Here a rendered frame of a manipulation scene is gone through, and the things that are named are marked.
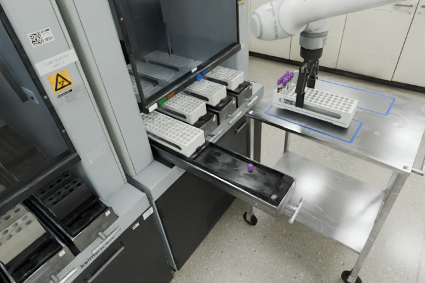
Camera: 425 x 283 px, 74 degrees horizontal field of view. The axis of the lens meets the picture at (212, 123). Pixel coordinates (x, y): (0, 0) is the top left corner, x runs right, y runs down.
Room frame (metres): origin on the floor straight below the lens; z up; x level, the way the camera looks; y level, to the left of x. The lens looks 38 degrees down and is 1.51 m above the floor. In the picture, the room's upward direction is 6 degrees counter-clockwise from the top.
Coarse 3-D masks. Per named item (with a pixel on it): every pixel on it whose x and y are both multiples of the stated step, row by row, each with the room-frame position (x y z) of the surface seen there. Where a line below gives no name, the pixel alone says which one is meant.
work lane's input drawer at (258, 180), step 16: (160, 144) 0.80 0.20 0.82; (208, 144) 0.78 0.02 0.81; (176, 160) 0.74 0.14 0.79; (192, 160) 0.70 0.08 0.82; (208, 160) 0.70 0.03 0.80; (224, 160) 0.70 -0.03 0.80; (240, 160) 0.69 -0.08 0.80; (208, 176) 0.64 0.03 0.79; (224, 176) 0.61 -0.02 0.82; (240, 176) 0.62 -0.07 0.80; (256, 176) 0.61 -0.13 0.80; (272, 176) 0.60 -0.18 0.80; (288, 176) 0.59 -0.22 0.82; (240, 192) 0.56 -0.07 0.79; (256, 192) 0.54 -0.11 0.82; (272, 192) 0.54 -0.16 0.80; (288, 192) 0.54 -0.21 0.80; (272, 208) 0.49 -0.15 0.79
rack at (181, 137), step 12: (144, 120) 0.90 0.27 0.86; (156, 120) 0.90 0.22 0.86; (168, 120) 0.90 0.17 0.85; (156, 132) 0.82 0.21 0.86; (168, 132) 0.82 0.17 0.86; (180, 132) 0.81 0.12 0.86; (192, 132) 0.80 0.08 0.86; (168, 144) 0.81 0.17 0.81; (180, 144) 0.74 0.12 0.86; (192, 144) 0.74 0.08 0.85
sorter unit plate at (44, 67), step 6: (60, 54) 0.67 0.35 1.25; (66, 54) 0.68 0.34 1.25; (72, 54) 0.69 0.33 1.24; (48, 60) 0.64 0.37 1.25; (54, 60) 0.65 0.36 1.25; (60, 60) 0.66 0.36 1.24; (66, 60) 0.67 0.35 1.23; (72, 60) 0.68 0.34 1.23; (36, 66) 0.62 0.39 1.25; (42, 66) 0.63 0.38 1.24; (48, 66) 0.64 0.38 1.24; (54, 66) 0.65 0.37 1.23; (60, 66) 0.66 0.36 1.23; (42, 72) 0.62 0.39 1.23; (48, 72) 0.63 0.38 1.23
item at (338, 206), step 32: (352, 96) 0.99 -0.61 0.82; (384, 96) 0.96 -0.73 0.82; (288, 128) 0.82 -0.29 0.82; (320, 128) 0.80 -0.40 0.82; (352, 128) 0.78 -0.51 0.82; (384, 128) 0.76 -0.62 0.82; (416, 128) 0.74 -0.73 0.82; (288, 160) 1.16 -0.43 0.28; (384, 160) 0.61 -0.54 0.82; (320, 192) 0.91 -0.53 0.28; (352, 192) 0.89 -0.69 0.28; (384, 192) 0.87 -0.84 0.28; (320, 224) 0.73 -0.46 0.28; (352, 224) 0.71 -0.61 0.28
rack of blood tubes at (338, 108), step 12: (276, 96) 0.93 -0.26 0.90; (288, 96) 0.90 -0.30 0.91; (312, 96) 0.89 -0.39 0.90; (324, 96) 0.88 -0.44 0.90; (336, 96) 0.87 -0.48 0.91; (288, 108) 0.89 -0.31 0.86; (300, 108) 0.87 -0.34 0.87; (312, 108) 0.89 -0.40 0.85; (324, 108) 0.81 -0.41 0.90; (336, 108) 0.80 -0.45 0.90; (348, 108) 0.79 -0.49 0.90; (324, 120) 0.80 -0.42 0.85; (336, 120) 0.78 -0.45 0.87; (348, 120) 0.76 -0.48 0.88
